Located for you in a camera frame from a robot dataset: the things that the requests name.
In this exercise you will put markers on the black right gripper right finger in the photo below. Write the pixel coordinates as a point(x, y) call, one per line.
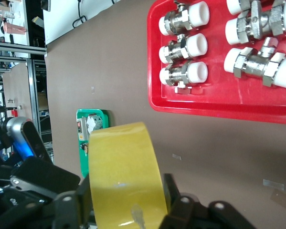
point(181, 214)

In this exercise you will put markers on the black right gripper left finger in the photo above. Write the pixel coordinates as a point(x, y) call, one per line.
point(71, 212)

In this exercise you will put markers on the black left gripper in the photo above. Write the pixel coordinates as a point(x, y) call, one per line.
point(4, 174)

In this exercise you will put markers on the yellow tape roll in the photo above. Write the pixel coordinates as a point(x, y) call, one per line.
point(123, 167)

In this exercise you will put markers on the green plastic tray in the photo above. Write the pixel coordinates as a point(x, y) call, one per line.
point(81, 164)

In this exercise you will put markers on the clear tape scrap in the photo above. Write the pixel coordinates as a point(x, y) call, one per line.
point(273, 184)
point(176, 156)

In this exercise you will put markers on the brown square tape scrap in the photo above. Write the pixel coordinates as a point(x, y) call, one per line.
point(282, 199)

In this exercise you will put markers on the red tray holding valves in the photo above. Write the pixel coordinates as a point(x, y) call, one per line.
point(219, 100)

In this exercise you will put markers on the small black gold component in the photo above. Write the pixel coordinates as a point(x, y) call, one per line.
point(84, 148)

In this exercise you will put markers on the white circuit breaker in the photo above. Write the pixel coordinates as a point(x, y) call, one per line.
point(95, 122)

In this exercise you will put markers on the brown background table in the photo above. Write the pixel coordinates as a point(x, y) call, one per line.
point(16, 90)

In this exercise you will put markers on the tilted metal valve white caps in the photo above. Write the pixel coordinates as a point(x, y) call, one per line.
point(257, 65)

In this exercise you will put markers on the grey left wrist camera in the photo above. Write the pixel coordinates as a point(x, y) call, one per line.
point(25, 136)

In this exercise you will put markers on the grey push-button switch box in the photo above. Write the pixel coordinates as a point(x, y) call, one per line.
point(82, 133)

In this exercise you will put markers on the aluminium lab frame post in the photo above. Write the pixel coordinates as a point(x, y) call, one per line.
point(31, 90)

